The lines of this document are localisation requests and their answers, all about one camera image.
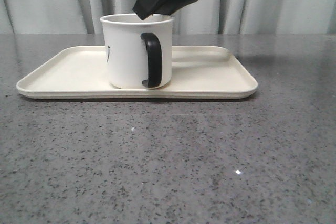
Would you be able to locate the white smiley mug black handle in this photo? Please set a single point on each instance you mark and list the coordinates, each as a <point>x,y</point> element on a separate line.
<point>139,52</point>

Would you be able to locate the cream rectangular plastic tray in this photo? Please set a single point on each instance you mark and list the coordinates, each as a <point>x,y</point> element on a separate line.
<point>198,72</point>

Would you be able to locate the grey pleated curtain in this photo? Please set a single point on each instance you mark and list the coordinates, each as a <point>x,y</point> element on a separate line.
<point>203,17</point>

